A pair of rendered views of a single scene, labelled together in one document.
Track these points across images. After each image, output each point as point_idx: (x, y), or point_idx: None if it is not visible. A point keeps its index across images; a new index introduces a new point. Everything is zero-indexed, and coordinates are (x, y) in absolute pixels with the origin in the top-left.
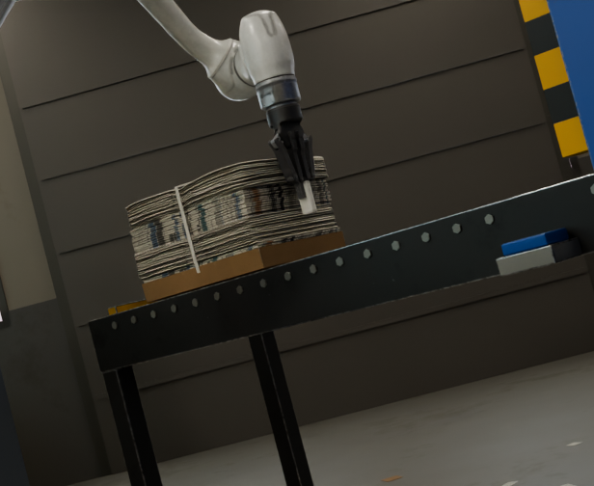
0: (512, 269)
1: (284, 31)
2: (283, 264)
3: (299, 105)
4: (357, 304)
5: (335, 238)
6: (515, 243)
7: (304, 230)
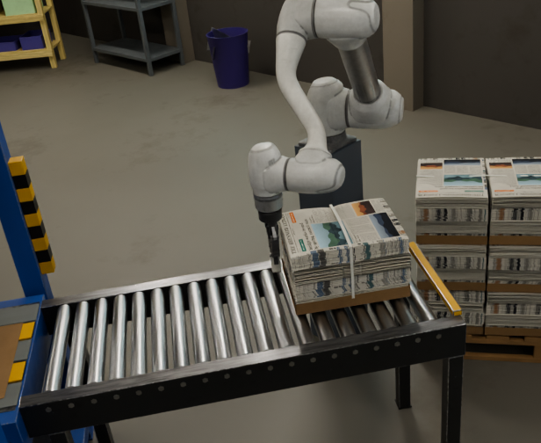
0: None
1: (249, 167)
2: (246, 265)
3: (260, 214)
4: None
5: (293, 301)
6: None
7: (291, 279)
